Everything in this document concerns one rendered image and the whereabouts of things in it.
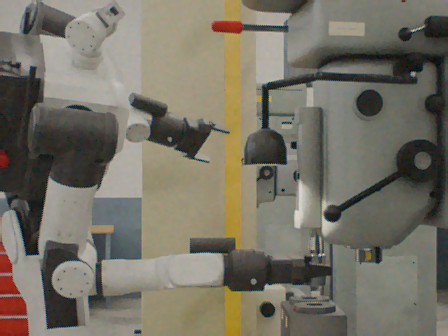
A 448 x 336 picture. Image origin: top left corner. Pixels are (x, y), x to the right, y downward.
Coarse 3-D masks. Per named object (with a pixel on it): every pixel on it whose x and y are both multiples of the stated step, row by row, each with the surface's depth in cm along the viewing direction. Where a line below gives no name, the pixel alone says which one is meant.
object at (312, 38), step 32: (320, 0) 136; (352, 0) 137; (384, 0) 138; (416, 0) 139; (288, 32) 157; (320, 32) 136; (352, 32) 137; (384, 32) 138; (416, 32) 139; (320, 64) 153
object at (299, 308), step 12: (300, 300) 187; (312, 300) 187; (324, 300) 188; (288, 312) 179; (300, 312) 178; (312, 312) 176; (324, 312) 177; (336, 312) 179; (288, 324) 176; (300, 324) 174; (312, 324) 175; (324, 324) 175; (336, 324) 175
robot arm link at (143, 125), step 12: (132, 96) 213; (144, 96) 215; (132, 108) 215; (144, 108) 215; (156, 108) 216; (132, 120) 212; (144, 120) 214; (156, 120) 218; (168, 120) 219; (132, 132) 213; (144, 132) 214; (156, 132) 218
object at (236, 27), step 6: (216, 24) 154; (222, 24) 154; (228, 24) 154; (234, 24) 154; (240, 24) 154; (246, 24) 155; (252, 24) 156; (258, 24) 156; (216, 30) 154; (222, 30) 154; (228, 30) 154; (234, 30) 154; (240, 30) 155; (246, 30) 156; (252, 30) 156; (258, 30) 156; (264, 30) 156; (270, 30) 156; (276, 30) 156; (282, 30) 157; (288, 30) 157
